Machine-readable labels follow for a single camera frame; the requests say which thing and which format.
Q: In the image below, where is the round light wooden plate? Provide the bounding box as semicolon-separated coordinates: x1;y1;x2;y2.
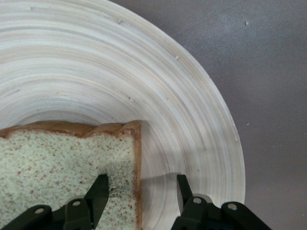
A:
0;0;246;230

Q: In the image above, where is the slice of bread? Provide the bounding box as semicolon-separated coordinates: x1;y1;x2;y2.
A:
0;119;143;230

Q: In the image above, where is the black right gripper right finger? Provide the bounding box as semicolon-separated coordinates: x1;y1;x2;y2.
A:
172;174;272;230

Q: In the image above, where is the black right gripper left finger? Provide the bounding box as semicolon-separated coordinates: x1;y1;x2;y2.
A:
0;173;110;230

